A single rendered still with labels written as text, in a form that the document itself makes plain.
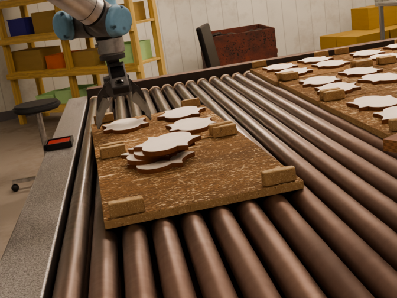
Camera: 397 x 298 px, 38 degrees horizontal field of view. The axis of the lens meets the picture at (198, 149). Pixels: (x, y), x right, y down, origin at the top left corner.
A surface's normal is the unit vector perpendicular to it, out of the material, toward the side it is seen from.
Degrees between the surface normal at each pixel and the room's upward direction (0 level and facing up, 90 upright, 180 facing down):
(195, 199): 0
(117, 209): 87
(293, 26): 90
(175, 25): 90
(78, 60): 90
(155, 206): 0
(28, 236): 0
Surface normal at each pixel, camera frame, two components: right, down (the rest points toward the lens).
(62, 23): -0.65, 0.28
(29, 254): -0.14, -0.95
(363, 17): -0.91, 0.23
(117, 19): 0.76, 0.11
